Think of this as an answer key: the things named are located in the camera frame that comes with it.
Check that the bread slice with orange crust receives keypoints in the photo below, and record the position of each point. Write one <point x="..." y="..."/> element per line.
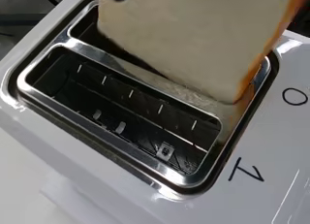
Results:
<point x="193" y="39"/>

